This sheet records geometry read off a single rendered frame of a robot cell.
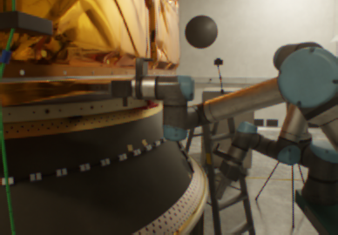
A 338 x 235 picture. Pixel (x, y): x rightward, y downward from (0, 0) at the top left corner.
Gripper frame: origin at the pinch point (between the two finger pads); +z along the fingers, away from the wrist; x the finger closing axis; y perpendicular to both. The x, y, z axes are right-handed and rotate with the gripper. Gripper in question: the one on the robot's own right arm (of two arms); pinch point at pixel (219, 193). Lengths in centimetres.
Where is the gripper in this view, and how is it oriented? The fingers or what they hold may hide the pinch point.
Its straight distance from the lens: 110.2
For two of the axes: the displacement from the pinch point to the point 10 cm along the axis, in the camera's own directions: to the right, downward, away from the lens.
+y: 9.2, 4.0, 0.2
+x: -0.2, -0.1, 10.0
